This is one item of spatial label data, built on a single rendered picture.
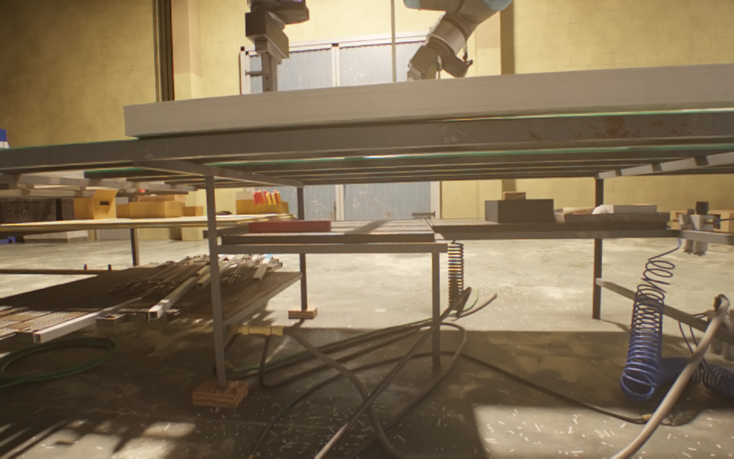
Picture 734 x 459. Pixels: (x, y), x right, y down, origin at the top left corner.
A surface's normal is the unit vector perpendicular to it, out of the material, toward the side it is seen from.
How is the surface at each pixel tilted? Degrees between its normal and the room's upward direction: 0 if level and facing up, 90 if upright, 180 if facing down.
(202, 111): 90
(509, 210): 90
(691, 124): 90
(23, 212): 92
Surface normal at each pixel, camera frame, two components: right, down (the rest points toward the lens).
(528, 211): -0.13, 0.07
